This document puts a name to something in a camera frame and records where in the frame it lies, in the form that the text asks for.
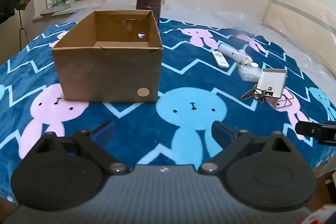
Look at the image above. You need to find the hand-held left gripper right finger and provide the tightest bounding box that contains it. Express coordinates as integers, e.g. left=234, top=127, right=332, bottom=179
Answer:
left=199, top=121, right=299, bottom=175

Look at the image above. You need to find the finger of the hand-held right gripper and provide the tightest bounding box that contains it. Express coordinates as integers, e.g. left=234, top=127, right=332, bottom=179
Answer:
left=294, top=121, right=336, bottom=146

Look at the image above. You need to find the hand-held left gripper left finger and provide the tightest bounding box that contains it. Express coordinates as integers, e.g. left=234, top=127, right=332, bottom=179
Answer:
left=34, top=121, right=130, bottom=176

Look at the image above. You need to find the brown cardboard box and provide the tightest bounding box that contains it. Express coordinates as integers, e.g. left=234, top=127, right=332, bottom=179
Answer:
left=51, top=9, right=164, bottom=104

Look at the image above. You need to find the clear floss pick box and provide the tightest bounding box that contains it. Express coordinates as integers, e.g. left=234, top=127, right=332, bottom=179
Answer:
left=238, top=66, right=263, bottom=82

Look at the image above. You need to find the white remote control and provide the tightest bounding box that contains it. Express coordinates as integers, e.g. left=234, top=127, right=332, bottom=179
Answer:
left=211, top=50, right=229, bottom=69

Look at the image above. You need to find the white oblong device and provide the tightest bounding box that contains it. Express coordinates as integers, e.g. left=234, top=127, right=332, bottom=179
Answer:
left=218, top=43, right=248, bottom=62

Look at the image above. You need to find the blue rabbit printed blanket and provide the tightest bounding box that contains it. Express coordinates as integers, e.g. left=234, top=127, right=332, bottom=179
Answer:
left=0, top=17, right=336, bottom=211

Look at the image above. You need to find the black hair clip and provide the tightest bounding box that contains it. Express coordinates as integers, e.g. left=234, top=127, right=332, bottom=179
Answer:
left=241, top=88, right=271, bottom=104

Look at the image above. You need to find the small white open box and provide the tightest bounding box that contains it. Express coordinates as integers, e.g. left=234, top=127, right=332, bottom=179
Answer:
left=256, top=68, right=288, bottom=98

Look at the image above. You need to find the red white patterned cloth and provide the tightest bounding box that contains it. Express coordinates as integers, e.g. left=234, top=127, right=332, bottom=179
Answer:
left=306, top=204, right=336, bottom=224

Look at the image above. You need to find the plastic wrapped beige headboard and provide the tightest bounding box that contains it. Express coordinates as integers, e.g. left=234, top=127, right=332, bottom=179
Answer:
left=262, top=0, right=336, bottom=75

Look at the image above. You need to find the clear plastic mattress cover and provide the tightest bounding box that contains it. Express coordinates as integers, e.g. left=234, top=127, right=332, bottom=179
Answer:
left=52, top=0, right=336, bottom=83

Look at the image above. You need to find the metal coat rack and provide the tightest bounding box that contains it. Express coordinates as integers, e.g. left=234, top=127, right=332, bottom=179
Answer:
left=17, top=9, right=30, bottom=44

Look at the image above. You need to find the dark maroon lidded jar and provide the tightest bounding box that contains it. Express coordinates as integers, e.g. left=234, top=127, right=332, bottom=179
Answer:
left=136, top=0, right=161, bottom=26

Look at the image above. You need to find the rose gold wire frame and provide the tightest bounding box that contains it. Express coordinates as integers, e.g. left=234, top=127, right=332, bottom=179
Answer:
left=265, top=89, right=296, bottom=109

